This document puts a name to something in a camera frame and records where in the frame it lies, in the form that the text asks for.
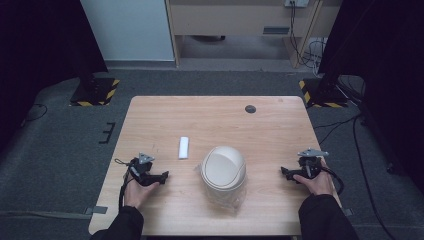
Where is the left hand-held gripper cable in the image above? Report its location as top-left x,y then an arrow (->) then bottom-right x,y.
114,157 -> 135,212

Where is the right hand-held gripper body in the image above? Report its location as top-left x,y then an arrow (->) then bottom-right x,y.
297,148 -> 330,180

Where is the white rectangular paper piece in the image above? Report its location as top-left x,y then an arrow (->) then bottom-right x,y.
178,136 -> 190,160

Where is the white swing-lid trash bin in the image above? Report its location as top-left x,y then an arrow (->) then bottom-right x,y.
200,145 -> 248,203

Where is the person's left hand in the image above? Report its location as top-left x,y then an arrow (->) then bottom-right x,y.
123,178 -> 161,211

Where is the black curtain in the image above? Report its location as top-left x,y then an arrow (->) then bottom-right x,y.
317,0 -> 424,196
0,0 -> 109,156

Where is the white panel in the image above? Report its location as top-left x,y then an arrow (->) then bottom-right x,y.
79,0 -> 176,62

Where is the grey power strip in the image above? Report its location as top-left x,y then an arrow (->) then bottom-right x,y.
283,0 -> 310,9

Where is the hand-held gripper cable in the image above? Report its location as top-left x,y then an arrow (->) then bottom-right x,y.
320,165 -> 345,197
114,157 -> 135,212

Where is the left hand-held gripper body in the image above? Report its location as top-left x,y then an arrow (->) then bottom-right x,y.
128,152 -> 158,185

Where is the right hand-held gripper cable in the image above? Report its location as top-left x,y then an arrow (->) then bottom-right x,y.
320,165 -> 345,197

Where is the black striped stand base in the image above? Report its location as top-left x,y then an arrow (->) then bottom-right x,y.
69,76 -> 121,108
298,77 -> 350,109

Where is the person's right hand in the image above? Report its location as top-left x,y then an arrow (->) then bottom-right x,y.
293,159 -> 335,197

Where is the black cable bundle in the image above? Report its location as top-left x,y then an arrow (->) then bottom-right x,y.
288,0 -> 328,70

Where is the black floor cable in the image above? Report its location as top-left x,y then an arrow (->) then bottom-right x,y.
20,102 -> 49,128
313,112 -> 398,240

